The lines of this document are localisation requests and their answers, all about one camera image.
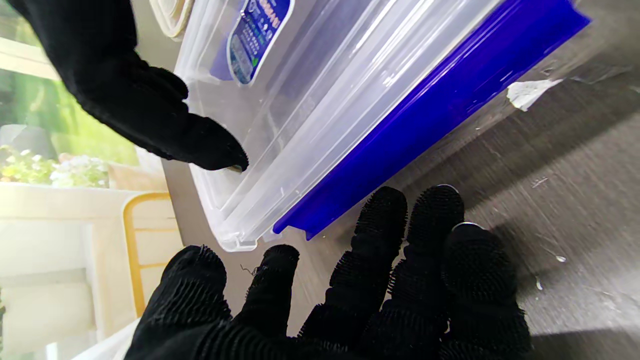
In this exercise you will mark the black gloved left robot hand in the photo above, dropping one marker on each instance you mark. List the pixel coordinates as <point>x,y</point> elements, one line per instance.
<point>350,300</point>

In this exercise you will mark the clear lid with white label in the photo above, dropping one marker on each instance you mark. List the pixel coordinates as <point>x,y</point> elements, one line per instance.
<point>172,17</point>

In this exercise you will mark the clear container with blue clips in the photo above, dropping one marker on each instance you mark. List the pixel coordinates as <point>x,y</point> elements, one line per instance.
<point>425,110</point>

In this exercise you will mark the white paper scrap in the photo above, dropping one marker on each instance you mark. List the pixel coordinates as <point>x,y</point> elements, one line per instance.
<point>527,92</point>

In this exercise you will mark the clear lid with blue sticker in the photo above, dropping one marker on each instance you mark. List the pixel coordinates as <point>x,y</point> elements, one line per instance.
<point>300,65</point>

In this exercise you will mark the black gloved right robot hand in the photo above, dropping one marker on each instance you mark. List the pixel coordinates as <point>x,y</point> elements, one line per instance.
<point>125,90</point>

